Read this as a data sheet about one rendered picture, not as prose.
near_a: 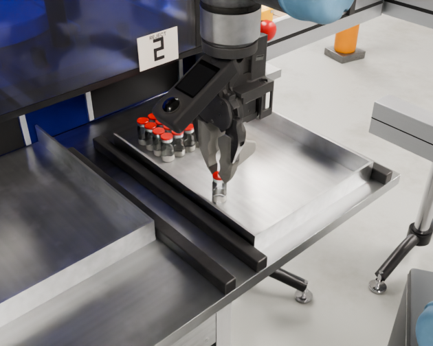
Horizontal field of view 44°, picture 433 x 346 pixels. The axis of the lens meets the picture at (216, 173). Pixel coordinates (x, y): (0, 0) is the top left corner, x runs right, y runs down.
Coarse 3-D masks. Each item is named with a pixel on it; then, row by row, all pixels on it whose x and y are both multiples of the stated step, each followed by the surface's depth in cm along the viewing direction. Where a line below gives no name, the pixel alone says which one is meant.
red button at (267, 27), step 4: (264, 20) 107; (268, 20) 107; (260, 24) 107; (264, 24) 106; (268, 24) 106; (272, 24) 106; (260, 28) 106; (264, 28) 106; (268, 28) 106; (272, 28) 107; (264, 32) 106; (268, 32) 106; (272, 32) 107; (268, 36) 107; (272, 36) 108; (268, 40) 108
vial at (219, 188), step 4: (216, 180) 79; (212, 184) 80; (216, 184) 80; (220, 184) 80; (224, 184) 80; (212, 188) 80; (216, 188) 80; (220, 188) 80; (224, 188) 80; (212, 192) 81; (216, 192) 80; (220, 192) 80; (224, 192) 80; (212, 196) 81; (216, 196) 81; (220, 196) 81; (224, 196) 81; (216, 200) 81; (220, 200) 81; (224, 200) 81
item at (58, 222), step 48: (48, 144) 92; (0, 192) 84; (48, 192) 84; (96, 192) 84; (0, 240) 75; (48, 240) 75; (96, 240) 75; (144, 240) 74; (0, 288) 68; (48, 288) 66
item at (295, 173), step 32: (256, 128) 99; (288, 128) 96; (160, 160) 91; (192, 160) 91; (256, 160) 91; (288, 160) 91; (320, 160) 91; (352, 160) 87; (192, 192) 79; (256, 192) 84; (288, 192) 84; (320, 192) 78; (224, 224) 75; (256, 224) 78; (288, 224) 75
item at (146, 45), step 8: (160, 32) 93; (168, 32) 94; (176, 32) 95; (144, 40) 91; (152, 40) 92; (168, 40) 95; (176, 40) 96; (144, 48) 92; (152, 48) 93; (168, 48) 96; (176, 48) 97; (144, 56) 93; (152, 56) 94; (168, 56) 96; (176, 56) 98; (144, 64) 94; (152, 64) 95; (160, 64) 96
